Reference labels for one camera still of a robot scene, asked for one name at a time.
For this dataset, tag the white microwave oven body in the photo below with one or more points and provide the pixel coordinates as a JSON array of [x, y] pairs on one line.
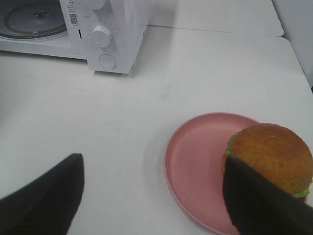
[[126, 19]]

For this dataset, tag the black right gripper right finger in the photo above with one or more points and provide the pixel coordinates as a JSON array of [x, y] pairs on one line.
[[258, 207]]

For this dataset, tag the white timer knob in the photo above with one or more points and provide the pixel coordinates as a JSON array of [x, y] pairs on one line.
[[101, 36]]

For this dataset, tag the glass microwave turntable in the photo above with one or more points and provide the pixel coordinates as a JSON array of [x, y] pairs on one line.
[[31, 19]]

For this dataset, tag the round white door button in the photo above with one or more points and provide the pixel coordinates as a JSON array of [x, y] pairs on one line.
[[107, 61]]

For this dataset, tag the white upper power knob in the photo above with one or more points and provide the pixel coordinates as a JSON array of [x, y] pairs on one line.
[[97, 4]]

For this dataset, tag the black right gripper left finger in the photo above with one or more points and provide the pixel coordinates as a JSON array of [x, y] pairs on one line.
[[47, 205]]

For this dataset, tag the pink round plate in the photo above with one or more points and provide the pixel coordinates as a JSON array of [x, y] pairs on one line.
[[193, 167]]

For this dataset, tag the burger with lettuce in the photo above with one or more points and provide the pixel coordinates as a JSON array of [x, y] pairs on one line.
[[277, 153]]

